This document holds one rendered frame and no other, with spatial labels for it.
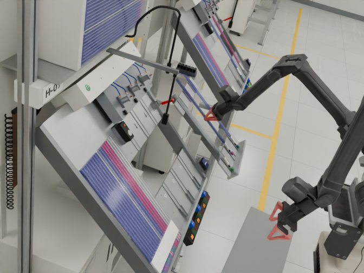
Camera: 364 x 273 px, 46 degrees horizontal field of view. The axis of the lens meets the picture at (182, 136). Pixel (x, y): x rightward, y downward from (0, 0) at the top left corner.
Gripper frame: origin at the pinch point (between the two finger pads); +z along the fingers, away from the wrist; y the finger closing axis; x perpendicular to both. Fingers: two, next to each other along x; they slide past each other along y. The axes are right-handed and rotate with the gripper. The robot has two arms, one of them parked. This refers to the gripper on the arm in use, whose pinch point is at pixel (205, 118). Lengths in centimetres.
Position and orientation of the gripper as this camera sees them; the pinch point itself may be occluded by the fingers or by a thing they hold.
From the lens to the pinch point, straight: 221.7
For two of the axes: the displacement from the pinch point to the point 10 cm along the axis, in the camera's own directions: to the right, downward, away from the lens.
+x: 5.8, 7.6, 2.9
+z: -7.8, 4.1, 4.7
